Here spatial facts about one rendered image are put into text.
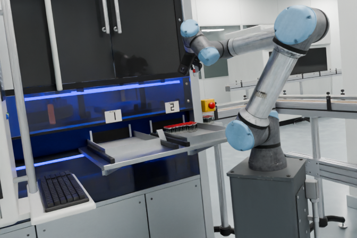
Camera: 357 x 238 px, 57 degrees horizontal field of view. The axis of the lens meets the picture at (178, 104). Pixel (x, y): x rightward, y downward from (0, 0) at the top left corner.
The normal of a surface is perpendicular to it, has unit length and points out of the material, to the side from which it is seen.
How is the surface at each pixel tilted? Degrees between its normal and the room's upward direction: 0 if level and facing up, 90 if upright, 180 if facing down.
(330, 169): 90
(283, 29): 84
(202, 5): 90
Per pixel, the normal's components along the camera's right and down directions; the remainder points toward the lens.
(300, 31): -0.63, 0.03
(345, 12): -0.87, 0.14
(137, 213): 0.47, 0.03
